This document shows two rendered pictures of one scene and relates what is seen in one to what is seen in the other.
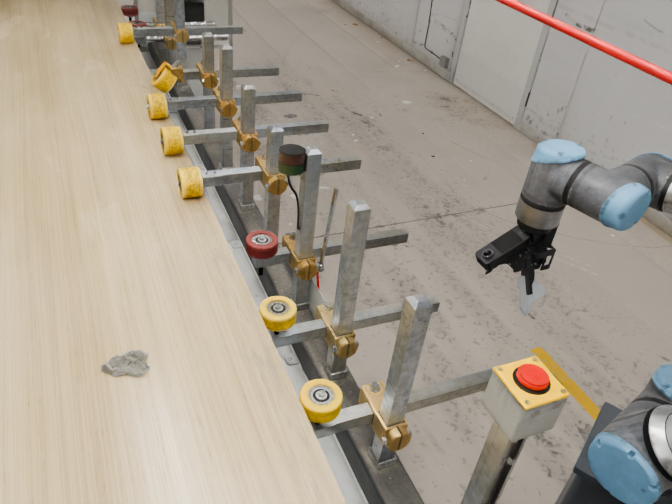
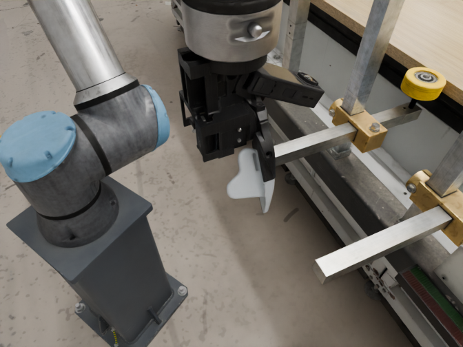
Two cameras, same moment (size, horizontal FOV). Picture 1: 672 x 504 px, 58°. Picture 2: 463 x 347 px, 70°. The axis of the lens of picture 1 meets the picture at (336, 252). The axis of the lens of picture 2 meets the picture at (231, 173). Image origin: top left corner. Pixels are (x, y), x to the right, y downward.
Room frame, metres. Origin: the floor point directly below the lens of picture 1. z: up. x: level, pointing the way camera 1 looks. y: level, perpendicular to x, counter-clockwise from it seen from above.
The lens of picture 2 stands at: (1.39, -0.38, 1.30)
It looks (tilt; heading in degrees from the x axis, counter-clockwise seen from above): 49 degrees down; 183
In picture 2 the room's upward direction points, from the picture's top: straight up
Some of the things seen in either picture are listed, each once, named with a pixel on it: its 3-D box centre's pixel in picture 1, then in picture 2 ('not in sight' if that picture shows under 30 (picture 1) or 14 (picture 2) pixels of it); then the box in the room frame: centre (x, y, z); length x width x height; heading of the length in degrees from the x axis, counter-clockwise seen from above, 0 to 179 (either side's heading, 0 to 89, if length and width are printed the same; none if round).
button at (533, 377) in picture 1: (532, 378); not in sight; (0.55, -0.27, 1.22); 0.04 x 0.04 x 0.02
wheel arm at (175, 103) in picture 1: (231, 99); not in sight; (1.94, 0.42, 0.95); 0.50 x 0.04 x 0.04; 117
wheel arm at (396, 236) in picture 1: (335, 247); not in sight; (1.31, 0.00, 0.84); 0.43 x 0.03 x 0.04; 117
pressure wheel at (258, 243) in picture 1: (261, 256); not in sight; (1.21, 0.18, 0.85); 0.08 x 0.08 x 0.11
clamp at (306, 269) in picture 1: (298, 257); not in sight; (1.24, 0.09, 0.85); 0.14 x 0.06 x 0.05; 27
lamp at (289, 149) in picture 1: (290, 191); not in sight; (1.20, 0.12, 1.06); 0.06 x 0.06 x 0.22; 27
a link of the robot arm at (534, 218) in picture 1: (538, 209); (233, 22); (1.08, -0.40, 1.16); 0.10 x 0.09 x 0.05; 28
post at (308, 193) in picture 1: (304, 235); not in sight; (1.22, 0.08, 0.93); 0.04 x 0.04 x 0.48; 27
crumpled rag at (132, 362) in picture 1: (126, 359); not in sight; (0.77, 0.36, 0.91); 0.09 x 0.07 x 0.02; 103
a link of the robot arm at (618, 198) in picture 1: (609, 195); not in sight; (1.01, -0.49, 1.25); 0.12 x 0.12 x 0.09; 45
